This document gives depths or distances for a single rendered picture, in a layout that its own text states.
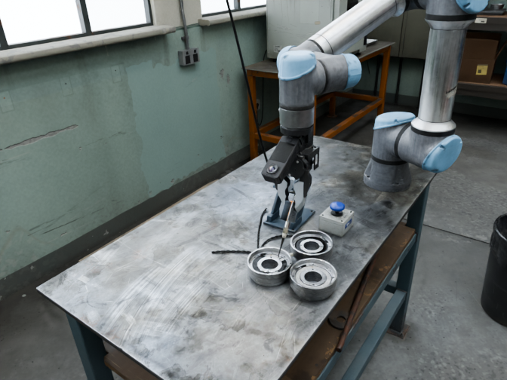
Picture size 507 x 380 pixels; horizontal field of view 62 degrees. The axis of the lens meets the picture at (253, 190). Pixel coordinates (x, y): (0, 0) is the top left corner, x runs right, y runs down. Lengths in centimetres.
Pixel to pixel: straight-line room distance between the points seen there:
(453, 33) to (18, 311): 215
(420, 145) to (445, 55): 24
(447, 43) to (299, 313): 74
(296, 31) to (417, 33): 176
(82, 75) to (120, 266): 148
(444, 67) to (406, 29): 352
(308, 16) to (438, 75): 205
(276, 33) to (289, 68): 245
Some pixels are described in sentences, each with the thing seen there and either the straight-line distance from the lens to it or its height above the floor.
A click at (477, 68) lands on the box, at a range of 431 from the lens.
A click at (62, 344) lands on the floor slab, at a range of 215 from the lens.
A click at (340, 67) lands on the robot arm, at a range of 94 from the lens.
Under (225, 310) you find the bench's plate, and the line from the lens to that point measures 93.
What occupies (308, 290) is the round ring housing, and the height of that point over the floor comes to 83.
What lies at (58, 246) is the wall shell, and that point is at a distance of 256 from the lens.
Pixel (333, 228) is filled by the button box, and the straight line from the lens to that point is 114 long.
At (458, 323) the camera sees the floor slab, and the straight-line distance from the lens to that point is 218.
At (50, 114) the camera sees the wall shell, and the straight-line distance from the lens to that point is 234.
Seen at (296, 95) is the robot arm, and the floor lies 121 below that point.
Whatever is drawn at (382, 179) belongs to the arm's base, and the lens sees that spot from 138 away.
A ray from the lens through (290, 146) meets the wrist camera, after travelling 92.
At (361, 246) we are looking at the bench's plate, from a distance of 112.
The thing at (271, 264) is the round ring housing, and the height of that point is 81.
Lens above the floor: 145
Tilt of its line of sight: 28 degrees down
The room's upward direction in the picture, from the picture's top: 2 degrees counter-clockwise
